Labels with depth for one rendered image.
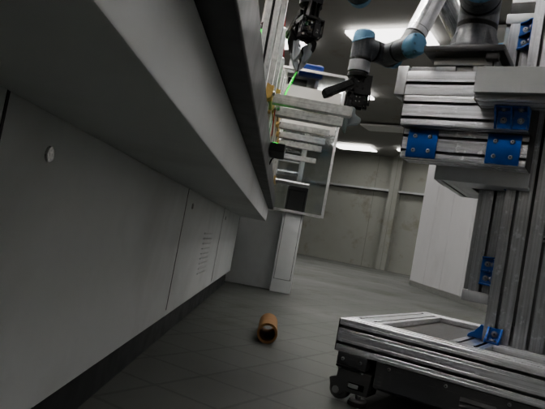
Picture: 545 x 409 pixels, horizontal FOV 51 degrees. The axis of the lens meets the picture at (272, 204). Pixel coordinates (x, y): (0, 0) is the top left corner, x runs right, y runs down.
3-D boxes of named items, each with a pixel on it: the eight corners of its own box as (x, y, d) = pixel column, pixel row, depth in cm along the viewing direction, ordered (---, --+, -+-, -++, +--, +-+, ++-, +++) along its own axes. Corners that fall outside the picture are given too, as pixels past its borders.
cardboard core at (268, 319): (279, 315, 256) (279, 325, 226) (276, 333, 256) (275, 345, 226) (261, 311, 256) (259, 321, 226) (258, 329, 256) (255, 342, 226)
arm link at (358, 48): (382, 32, 200) (362, 24, 196) (377, 63, 199) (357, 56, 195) (368, 37, 207) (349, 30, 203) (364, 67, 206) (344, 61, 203)
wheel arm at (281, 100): (349, 121, 176) (352, 108, 176) (350, 119, 173) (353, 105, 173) (209, 96, 177) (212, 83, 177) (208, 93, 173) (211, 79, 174)
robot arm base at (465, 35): (503, 67, 173) (508, 35, 173) (494, 49, 160) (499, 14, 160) (452, 66, 181) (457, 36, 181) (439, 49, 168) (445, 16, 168)
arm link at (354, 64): (350, 57, 197) (347, 63, 205) (348, 70, 197) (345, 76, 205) (372, 60, 197) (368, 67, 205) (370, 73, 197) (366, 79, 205)
